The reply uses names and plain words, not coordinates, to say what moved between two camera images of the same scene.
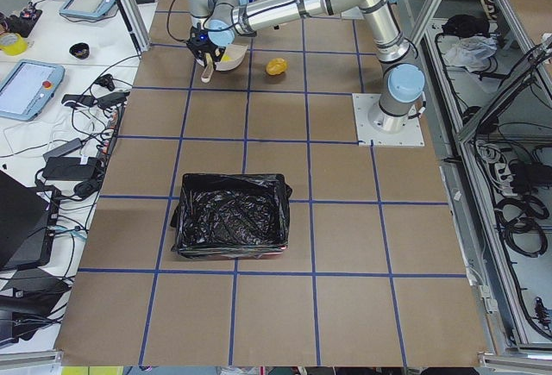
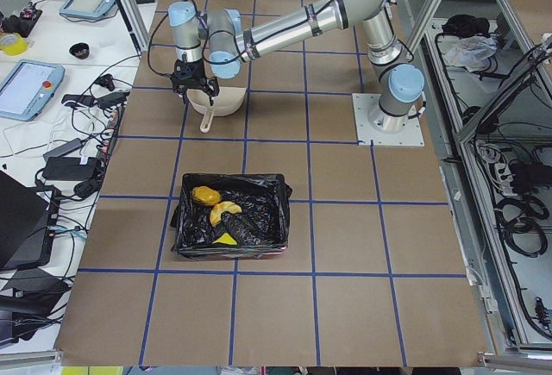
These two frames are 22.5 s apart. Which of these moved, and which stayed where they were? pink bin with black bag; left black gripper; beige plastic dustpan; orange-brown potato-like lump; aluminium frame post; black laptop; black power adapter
Moved: orange-brown potato-like lump; beige plastic dustpan; left black gripper
Stayed: aluminium frame post; black laptop; pink bin with black bag; black power adapter
